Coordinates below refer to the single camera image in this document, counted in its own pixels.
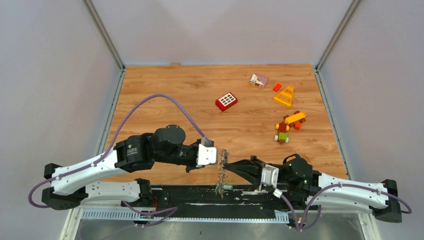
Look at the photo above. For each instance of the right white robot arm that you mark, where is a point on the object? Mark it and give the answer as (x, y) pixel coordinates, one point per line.
(301, 187)

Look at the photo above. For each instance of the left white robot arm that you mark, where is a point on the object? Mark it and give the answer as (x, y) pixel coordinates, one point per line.
(70, 184)

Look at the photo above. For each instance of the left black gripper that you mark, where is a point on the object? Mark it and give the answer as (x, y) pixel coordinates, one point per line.
(190, 167)

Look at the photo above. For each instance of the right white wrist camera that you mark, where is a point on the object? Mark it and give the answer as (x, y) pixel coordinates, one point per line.
(269, 177)

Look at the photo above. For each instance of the yellow triangular toy frame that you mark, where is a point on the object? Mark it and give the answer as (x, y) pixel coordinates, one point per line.
(285, 97)

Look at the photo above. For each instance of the small red toy brick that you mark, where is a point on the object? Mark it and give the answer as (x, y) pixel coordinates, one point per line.
(277, 87)

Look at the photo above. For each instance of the pink roof toy house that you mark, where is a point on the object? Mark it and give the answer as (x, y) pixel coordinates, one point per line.
(258, 80)

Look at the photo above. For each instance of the yellow orange toy car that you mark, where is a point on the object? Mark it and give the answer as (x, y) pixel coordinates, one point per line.
(297, 117)

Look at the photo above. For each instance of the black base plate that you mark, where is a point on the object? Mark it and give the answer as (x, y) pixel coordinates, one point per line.
(201, 201)

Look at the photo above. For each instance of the red window toy brick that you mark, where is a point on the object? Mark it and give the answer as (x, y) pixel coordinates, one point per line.
(226, 101)

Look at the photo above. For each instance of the red green toy vehicle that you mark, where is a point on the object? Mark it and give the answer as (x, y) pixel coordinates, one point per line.
(281, 136)

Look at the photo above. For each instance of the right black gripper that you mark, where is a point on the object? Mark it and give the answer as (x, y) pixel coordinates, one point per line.
(256, 166)

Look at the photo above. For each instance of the large grey toothed keyring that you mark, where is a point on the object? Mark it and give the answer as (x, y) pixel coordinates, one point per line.
(222, 176)

